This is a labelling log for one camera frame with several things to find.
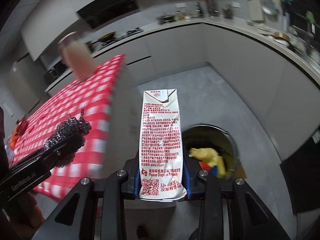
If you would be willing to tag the red checkered tablecloth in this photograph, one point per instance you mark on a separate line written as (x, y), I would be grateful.
(83, 107)

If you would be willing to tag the pink thermos jug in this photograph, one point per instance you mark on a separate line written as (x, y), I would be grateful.
(77, 56)

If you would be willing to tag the black microwave oven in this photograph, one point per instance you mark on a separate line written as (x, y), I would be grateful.
(55, 71)

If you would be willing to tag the yellow cloth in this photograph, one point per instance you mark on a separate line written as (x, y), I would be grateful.
(211, 157)

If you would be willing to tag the black trash bucket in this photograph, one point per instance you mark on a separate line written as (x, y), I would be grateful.
(210, 136)

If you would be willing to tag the utensil holder cup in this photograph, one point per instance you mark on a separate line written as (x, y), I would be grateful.
(227, 12)

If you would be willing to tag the red packet on table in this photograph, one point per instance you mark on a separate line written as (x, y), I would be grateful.
(20, 128)

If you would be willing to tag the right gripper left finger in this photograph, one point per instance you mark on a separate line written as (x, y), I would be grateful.
(136, 190)

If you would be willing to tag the red plastic bag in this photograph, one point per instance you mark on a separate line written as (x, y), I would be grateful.
(205, 166)

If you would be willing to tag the black range hood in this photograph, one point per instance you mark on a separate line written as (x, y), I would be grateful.
(99, 12)

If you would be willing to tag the person's left hand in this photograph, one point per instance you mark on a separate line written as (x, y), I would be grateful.
(24, 215)

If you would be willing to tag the white milk carton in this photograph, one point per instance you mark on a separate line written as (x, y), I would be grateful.
(160, 147)

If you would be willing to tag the dark wine bottle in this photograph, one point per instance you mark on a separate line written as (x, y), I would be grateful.
(199, 11)

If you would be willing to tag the steel wool scrubber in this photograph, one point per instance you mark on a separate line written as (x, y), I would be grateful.
(66, 140)

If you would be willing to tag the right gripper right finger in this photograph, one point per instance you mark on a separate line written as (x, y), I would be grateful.
(186, 181)

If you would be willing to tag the blue cloth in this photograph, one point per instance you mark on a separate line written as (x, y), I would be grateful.
(214, 171)

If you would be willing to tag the metal colander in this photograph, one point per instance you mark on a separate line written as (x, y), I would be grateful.
(269, 7)

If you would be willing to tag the grey cutting board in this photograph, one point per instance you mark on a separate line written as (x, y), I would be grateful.
(257, 14)

